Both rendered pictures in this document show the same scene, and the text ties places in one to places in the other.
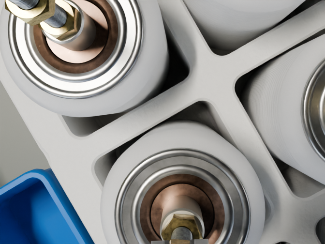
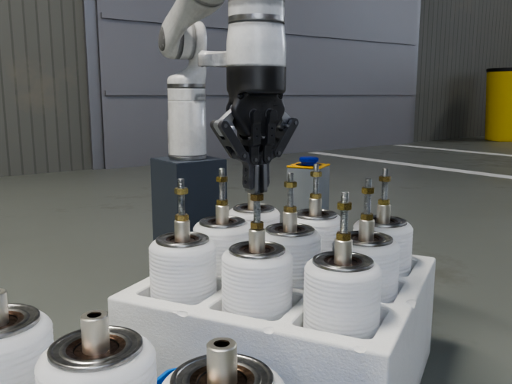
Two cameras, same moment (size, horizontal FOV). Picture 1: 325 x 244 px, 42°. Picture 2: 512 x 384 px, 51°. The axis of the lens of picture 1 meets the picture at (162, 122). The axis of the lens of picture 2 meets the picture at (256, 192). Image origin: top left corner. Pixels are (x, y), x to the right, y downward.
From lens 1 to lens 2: 0.74 m
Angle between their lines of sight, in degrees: 83
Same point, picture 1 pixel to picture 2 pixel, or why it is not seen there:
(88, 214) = (221, 317)
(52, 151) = (185, 310)
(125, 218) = (238, 253)
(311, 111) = (273, 232)
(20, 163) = not seen: outside the picture
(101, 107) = (205, 248)
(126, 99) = (212, 248)
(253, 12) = (236, 234)
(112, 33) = (195, 237)
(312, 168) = (287, 240)
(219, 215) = (269, 246)
